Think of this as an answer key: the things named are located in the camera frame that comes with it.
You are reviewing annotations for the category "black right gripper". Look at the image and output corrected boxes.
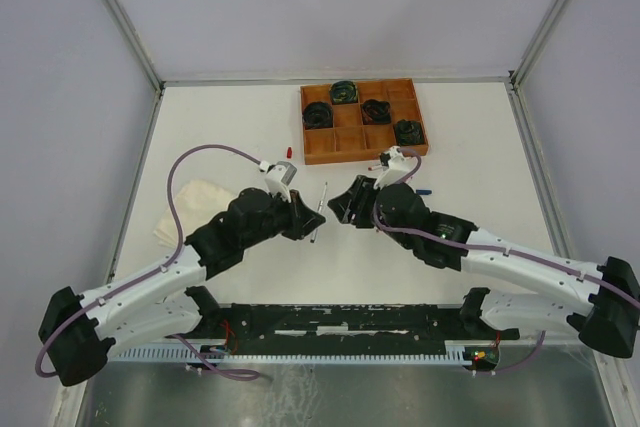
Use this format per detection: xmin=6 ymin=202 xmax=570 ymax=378
xmin=327 ymin=175 xmax=414 ymax=250

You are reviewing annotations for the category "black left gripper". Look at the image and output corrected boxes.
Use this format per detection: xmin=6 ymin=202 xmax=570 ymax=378
xmin=242 ymin=186 xmax=325 ymax=249

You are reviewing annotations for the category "white marker black end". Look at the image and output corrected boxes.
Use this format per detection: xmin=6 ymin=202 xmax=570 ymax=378
xmin=310 ymin=181 xmax=328 ymax=244

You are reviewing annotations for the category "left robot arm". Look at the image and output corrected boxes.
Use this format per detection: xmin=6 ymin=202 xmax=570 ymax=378
xmin=36 ymin=188 xmax=326 ymax=387

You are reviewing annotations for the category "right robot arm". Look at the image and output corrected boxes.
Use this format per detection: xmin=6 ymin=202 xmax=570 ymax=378
xmin=328 ymin=176 xmax=639 ymax=359

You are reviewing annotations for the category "wooden compartment tray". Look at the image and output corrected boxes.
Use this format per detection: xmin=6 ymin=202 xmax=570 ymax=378
xmin=300 ymin=78 xmax=429 ymax=165

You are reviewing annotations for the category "cream folded cloth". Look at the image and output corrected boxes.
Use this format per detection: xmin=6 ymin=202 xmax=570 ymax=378
xmin=153 ymin=179 xmax=235 ymax=248

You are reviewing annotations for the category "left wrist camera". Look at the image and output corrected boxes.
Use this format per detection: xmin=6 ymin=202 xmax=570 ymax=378
xmin=259 ymin=161 xmax=297 ymax=202

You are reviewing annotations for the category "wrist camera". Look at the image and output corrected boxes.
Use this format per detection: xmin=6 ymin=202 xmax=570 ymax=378
xmin=372 ymin=146 xmax=422 ymax=190
xmin=259 ymin=161 xmax=297 ymax=202

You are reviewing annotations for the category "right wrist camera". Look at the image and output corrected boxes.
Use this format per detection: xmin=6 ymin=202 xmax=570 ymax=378
xmin=372 ymin=146 xmax=422 ymax=190

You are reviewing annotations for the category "coiled black cable left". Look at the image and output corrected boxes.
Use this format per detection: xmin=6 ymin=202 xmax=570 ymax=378
xmin=302 ymin=101 xmax=335 ymax=129

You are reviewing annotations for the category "coiled black cable centre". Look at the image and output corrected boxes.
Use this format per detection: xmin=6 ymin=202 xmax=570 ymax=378
xmin=360 ymin=98 xmax=393 ymax=125

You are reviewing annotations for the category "coiled black cable front right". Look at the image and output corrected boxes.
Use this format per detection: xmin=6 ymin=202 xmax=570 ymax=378
xmin=393 ymin=119 xmax=426 ymax=145

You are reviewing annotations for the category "coiled green black cable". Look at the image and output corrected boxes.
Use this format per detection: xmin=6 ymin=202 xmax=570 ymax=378
xmin=328 ymin=79 xmax=360 ymax=106

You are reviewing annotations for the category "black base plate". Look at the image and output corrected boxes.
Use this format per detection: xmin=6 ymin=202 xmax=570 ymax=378
xmin=184 ymin=289 xmax=520 ymax=357

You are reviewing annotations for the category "aluminium frame back rail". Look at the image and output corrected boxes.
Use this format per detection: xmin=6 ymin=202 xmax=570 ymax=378
xmin=163 ymin=75 xmax=512 ymax=88

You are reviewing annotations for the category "white slotted cable duct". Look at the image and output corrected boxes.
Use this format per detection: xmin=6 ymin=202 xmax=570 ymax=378
xmin=107 ymin=339 xmax=499 ymax=363

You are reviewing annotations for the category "aluminium frame left post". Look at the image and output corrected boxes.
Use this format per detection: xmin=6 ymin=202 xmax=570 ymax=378
xmin=101 ymin=0 xmax=164 ymax=92

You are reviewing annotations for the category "aluminium frame post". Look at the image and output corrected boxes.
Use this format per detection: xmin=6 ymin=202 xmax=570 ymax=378
xmin=510 ymin=0 xmax=572 ymax=91
xmin=101 ymin=0 xmax=164 ymax=92

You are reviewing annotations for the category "aluminium frame right post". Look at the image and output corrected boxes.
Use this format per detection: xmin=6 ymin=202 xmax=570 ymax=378
xmin=510 ymin=0 xmax=572 ymax=91

